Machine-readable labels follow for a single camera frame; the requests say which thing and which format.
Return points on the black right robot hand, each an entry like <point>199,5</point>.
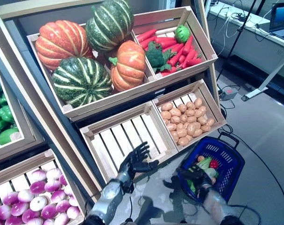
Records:
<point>199,180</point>

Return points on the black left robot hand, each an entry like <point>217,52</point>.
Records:
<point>137,162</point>

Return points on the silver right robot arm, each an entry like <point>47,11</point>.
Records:
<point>214,207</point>

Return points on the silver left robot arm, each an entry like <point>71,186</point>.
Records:
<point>106,204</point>

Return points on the blue plastic shopping basket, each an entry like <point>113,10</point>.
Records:
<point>233,164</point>

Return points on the tan potato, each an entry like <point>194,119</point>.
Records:
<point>174,112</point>
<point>198,103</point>
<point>213,180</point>
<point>200,159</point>
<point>191,129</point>
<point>166,106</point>
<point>183,141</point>

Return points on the small red pepper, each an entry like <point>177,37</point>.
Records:
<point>213,163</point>

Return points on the wooden slat crate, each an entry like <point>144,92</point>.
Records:
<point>203,37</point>
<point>15,146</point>
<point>109,145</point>
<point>212,100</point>
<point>20,166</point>

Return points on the wide wooden crate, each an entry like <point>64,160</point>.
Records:
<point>142,87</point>

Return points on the purple white turnip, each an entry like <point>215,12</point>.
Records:
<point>52,185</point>
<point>57,195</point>
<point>39,175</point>
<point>62,180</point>
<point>53,174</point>
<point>37,186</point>

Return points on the grey power box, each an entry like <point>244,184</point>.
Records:
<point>228,92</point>

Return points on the small orange pumpkin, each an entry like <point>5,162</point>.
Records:
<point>128,66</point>

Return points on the mostly white turnip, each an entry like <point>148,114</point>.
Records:
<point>38,203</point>

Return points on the small broccoli with leaves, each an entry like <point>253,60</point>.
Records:
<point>156,57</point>

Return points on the red carrot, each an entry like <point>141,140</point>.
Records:
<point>147,42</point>
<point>166,42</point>
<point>187,45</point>
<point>146,35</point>
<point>194,62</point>

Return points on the round green cabbage head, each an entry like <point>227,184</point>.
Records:
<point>182,34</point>

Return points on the green striped pumpkin with stem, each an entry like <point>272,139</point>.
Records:
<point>109,25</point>

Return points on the large orange pumpkin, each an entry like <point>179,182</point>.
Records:
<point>62,44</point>

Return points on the white desk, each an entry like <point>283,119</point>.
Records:
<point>249,47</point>

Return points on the black tripod stand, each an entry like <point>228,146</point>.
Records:
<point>238,35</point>

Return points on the open laptop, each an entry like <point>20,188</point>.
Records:
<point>280,18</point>

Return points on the wooden display shelf frame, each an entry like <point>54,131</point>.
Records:
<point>72,168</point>
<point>39,7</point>

